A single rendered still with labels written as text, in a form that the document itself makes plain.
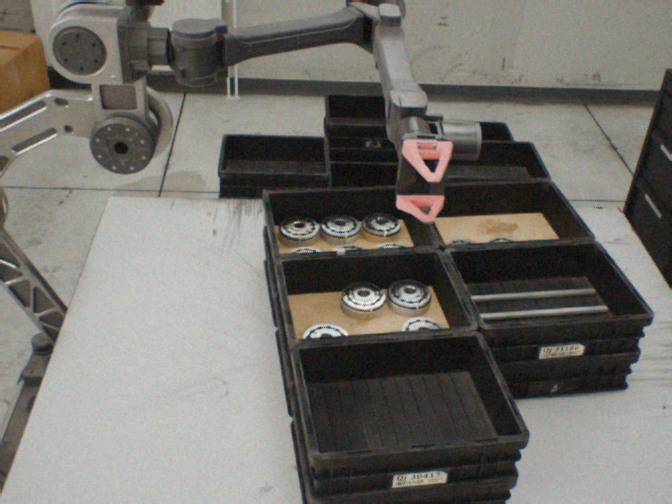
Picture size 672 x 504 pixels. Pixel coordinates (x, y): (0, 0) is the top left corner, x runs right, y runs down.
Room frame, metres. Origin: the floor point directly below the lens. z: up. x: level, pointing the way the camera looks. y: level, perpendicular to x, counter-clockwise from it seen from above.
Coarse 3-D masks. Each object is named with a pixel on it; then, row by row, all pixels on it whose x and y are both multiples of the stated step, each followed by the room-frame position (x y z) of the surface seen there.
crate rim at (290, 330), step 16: (304, 256) 1.52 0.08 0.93; (320, 256) 1.53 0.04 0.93; (336, 256) 1.53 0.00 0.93; (352, 256) 1.53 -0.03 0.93; (368, 256) 1.54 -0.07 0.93; (384, 256) 1.55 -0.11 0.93; (448, 272) 1.51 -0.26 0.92; (288, 304) 1.34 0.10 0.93; (464, 304) 1.39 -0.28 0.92; (288, 320) 1.29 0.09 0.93; (288, 336) 1.24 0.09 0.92; (336, 336) 1.25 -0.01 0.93; (352, 336) 1.25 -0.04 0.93; (368, 336) 1.25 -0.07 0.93; (384, 336) 1.26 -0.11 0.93
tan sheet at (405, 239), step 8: (360, 224) 1.83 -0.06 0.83; (360, 232) 1.79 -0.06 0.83; (320, 240) 1.74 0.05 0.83; (360, 240) 1.75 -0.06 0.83; (400, 240) 1.76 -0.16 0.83; (408, 240) 1.77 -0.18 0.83; (280, 248) 1.69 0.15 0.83; (288, 248) 1.69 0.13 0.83; (320, 248) 1.70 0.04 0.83; (328, 248) 1.70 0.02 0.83; (368, 248) 1.72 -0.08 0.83
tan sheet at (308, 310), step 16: (432, 288) 1.56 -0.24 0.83; (304, 304) 1.47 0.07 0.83; (320, 304) 1.47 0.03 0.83; (336, 304) 1.48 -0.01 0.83; (432, 304) 1.50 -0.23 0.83; (304, 320) 1.41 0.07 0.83; (320, 320) 1.41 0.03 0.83; (336, 320) 1.42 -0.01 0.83; (352, 320) 1.42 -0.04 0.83; (368, 320) 1.43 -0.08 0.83; (384, 320) 1.43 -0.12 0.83; (400, 320) 1.43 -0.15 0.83
